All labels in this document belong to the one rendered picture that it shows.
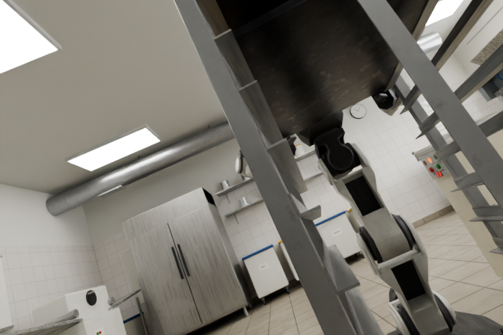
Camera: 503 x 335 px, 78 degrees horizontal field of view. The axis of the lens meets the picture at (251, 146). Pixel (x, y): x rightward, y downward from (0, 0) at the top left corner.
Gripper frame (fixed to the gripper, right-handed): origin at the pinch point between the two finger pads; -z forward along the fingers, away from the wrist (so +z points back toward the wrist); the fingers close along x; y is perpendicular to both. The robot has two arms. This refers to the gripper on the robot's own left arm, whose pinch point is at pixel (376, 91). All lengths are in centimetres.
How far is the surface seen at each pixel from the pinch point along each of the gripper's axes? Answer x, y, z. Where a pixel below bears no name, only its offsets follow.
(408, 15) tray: -1.2, 19.9, -37.0
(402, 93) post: -5.3, 6.2, -0.4
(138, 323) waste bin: -52, -517, 161
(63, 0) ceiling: 195, -151, -9
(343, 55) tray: -1.2, 6.4, -41.2
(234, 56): -1, -2, -68
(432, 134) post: -20.6, 6.7, -0.1
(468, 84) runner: -17.5, 21.1, -27.3
